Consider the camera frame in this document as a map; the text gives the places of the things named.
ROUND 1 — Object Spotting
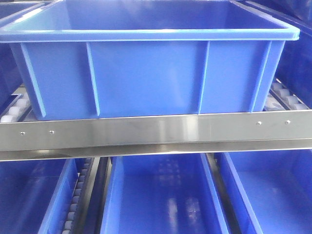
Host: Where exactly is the large blue plastic box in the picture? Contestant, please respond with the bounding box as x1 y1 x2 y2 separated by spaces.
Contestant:
0 0 300 120

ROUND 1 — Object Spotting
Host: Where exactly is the blue bin bottom centre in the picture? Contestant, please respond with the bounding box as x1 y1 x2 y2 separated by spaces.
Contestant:
100 154 230 234

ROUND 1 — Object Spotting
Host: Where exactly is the blue bin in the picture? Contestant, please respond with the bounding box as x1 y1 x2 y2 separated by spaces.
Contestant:
214 150 312 234
0 1 43 106
240 0 312 97
100 154 230 234
0 159 78 234

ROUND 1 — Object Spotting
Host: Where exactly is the lower roller track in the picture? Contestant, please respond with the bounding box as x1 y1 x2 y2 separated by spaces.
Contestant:
61 157 94 234

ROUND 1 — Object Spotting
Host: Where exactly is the right white roller track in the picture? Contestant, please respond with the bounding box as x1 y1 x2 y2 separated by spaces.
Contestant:
263 79 310 111

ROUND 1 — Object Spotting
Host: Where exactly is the white roller track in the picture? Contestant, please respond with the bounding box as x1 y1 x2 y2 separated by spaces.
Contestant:
263 79 310 111
0 85 32 123

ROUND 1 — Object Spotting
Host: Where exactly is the steel shelf front bar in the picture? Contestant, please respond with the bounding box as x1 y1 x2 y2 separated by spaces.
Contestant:
0 110 312 161

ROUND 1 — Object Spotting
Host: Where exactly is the left white roller track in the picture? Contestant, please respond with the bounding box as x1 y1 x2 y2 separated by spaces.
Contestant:
0 85 32 123

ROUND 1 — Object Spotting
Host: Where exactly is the blue bin bottom right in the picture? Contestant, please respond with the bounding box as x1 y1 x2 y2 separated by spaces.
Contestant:
214 150 312 234

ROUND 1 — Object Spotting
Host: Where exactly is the blue bin bottom left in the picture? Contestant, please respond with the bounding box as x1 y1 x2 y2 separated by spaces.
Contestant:
0 159 78 234

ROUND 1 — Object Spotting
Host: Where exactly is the blue bin upper right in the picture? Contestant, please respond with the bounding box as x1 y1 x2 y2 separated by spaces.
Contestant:
240 0 312 97

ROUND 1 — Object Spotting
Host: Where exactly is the blue bin upper left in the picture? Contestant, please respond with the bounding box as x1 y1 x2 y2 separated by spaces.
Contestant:
0 1 43 106

